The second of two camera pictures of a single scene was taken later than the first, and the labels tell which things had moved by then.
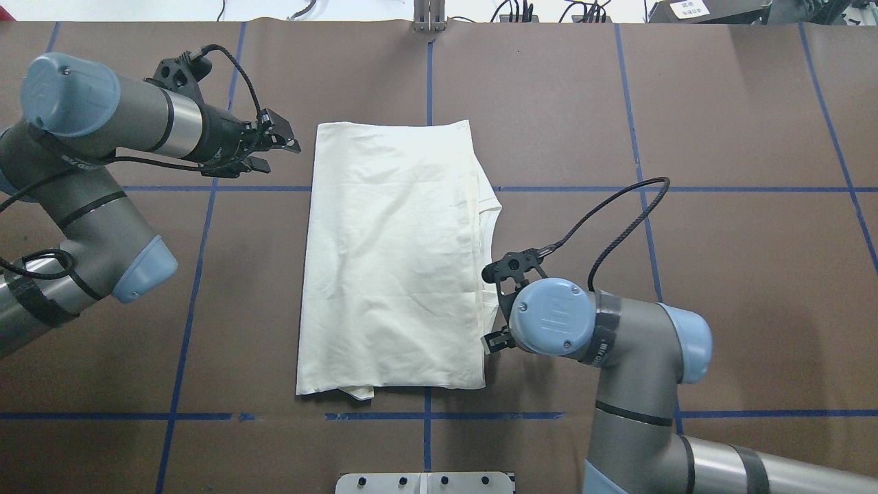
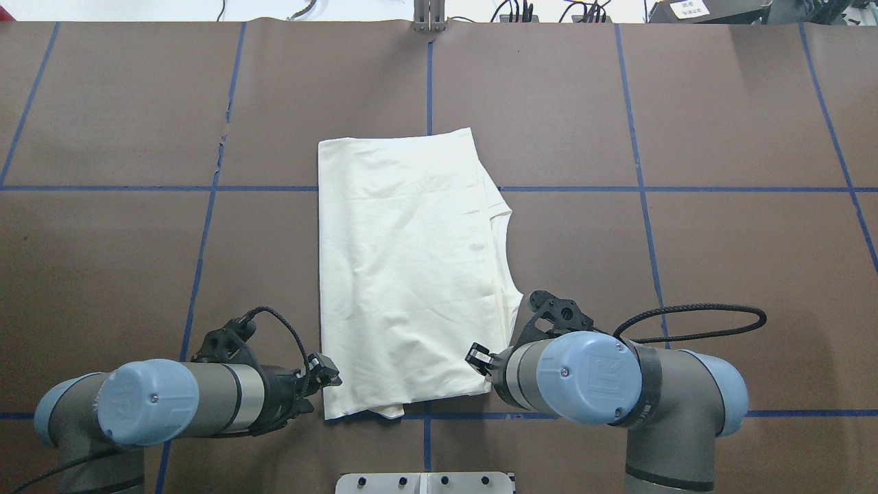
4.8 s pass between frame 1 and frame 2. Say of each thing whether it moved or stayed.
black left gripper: moved
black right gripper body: moved
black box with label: stayed
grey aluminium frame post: stayed
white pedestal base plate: stayed
